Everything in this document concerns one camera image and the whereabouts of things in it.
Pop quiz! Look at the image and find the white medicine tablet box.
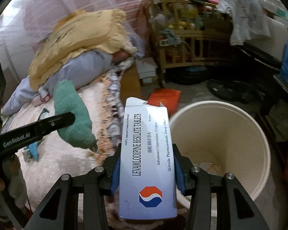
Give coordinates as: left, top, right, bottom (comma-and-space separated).
119, 97, 177, 220

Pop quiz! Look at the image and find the cream round trash bin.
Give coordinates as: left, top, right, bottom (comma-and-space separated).
170, 100, 271, 200

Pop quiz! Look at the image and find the person left hand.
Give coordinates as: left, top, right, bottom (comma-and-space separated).
0, 156, 18, 191

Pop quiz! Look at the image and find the green towel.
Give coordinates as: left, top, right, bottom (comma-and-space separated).
53, 80, 98, 153

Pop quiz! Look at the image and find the striped fringed blanket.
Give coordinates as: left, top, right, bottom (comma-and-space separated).
95, 57, 135, 162

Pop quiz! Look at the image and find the red box on floor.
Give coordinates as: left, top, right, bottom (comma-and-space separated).
148, 88, 181, 117

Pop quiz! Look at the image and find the yellow quilted blanket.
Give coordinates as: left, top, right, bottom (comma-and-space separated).
28, 9, 138, 91

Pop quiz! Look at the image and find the wooden baby crib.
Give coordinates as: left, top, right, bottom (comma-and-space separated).
145, 0, 233, 87

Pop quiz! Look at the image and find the white plastic bag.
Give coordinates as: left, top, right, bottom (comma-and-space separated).
217, 0, 272, 46

